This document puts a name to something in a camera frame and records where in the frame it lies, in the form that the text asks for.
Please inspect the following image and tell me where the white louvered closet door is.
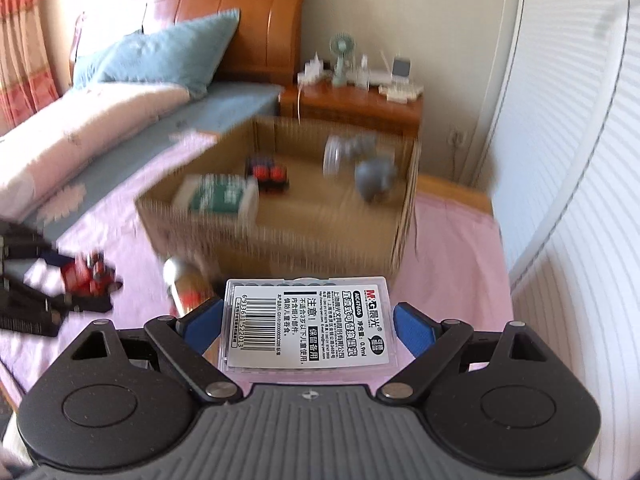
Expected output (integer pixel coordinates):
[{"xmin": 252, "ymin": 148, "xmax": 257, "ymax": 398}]
[
  {"xmin": 487, "ymin": 0, "xmax": 640, "ymax": 281},
  {"xmin": 507, "ymin": 35, "xmax": 640, "ymax": 480}
]

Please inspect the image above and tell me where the red toy train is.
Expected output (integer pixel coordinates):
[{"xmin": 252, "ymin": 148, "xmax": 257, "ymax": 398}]
[{"xmin": 61, "ymin": 251, "xmax": 125, "ymax": 297}]

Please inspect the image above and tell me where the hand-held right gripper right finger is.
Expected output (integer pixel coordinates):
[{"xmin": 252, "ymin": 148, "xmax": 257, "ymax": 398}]
[{"xmin": 376, "ymin": 302, "xmax": 546, "ymax": 405}]

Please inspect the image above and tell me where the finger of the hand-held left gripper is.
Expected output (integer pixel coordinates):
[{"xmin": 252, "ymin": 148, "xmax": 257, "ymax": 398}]
[
  {"xmin": 0, "ymin": 222, "xmax": 76, "ymax": 268},
  {"xmin": 0, "ymin": 277, "xmax": 113, "ymax": 318}
]

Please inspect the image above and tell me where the clear plastic dome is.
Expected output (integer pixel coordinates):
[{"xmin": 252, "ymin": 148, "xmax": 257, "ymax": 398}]
[{"xmin": 322, "ymin": 135, "xmax": 348, "ymax": 177}]

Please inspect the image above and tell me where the clear labelled plastic case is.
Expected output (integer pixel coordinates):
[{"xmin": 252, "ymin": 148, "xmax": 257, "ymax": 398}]
[{"xmin": 219, "ymin": 276, "xmax": 401, "ymax": 373}]

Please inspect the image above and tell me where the black toy train car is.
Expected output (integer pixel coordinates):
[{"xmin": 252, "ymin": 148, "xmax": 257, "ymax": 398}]
[{"xmin": 245, "ymin": 152, "xmax": 291, "ymax": 196}]

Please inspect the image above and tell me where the brown cardboard box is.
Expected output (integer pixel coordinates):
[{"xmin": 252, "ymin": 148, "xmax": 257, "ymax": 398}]
[{"xmin": 135, "ymin": 115, "xmax": 422, "ymax": 293}]

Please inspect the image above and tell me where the white remote control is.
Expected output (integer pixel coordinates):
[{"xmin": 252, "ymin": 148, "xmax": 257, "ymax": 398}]
[{"xmin": 378, "ymin": 82, "xmax": 426, "ymax": 103}]

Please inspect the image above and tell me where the green white medical box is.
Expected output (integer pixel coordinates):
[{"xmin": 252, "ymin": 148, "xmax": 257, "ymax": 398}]
[{"xmin": 172, "ymin": 172, "xmax": 261, "ymax": 223}]

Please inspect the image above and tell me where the orange patterned curtain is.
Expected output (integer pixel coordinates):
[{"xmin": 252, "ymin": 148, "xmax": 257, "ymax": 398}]
[{"xmin": 0, "ymin": 0, "xmax": 68, "ymax": 136}]

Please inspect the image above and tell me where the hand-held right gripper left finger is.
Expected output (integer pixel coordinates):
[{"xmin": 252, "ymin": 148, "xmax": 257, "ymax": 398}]
[{"xmin": 70, "ymin": 296, "xmax": 242, "ymax": 404}]

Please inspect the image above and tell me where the green desk fan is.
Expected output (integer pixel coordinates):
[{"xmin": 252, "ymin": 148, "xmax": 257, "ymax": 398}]
[{"xmin": 329, "ymin": 32, "xmax": 355, "ymax": 88}]

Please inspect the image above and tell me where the grey elephant toy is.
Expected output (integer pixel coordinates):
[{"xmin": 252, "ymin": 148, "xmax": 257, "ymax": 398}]
[{"xmin": 345, "ymin": 132, "xmax": 399, "ymax": 204}]

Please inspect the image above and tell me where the wooden nightstand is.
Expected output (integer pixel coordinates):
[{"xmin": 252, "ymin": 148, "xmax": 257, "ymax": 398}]
[{"xmin": 279, "ymin": 80, "xmax": 425, "ymax": 138}]

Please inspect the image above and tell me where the large blue pillow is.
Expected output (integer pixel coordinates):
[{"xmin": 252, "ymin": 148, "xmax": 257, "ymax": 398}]
[{"xmin": 72, "ymin": 9, "xmax": 241, "ymax": 98}]

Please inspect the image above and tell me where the pink cloth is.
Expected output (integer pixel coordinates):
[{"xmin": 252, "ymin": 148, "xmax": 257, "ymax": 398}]
[{"xmin": 0, "ymin": 132, "xmax": 516, "ymax": 401}]

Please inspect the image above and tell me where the wooden headboard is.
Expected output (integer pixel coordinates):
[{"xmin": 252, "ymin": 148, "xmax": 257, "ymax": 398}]
[{"xmin": 70, "ymin": 0, "xmax": 317, "ymax": 91}]

